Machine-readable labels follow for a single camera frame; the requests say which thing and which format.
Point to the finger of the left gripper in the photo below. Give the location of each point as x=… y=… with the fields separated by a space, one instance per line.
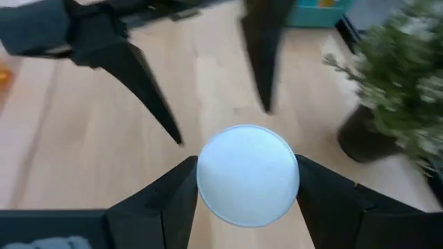
x=264 y=41
x=131 y=76

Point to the orange pill bottle white cap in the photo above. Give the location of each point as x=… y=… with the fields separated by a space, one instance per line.
x=5 y=77
x=247 y=176

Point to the artificial plant in black pot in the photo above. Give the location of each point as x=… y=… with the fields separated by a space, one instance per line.
x=398 y=69

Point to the black aluminium table frame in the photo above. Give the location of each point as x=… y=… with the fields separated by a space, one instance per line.
x=349 y=34

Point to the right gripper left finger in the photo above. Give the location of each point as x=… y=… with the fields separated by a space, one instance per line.
x=155 y=218

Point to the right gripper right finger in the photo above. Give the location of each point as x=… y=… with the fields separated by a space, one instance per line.
x=346 y=218

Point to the teal plastic bin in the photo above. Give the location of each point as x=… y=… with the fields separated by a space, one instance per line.
x=311 y=17

